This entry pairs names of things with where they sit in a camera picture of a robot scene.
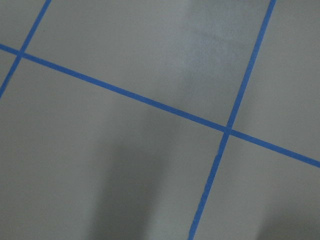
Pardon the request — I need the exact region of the brown paper table cover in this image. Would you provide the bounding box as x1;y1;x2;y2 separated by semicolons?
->
0;0;320;240

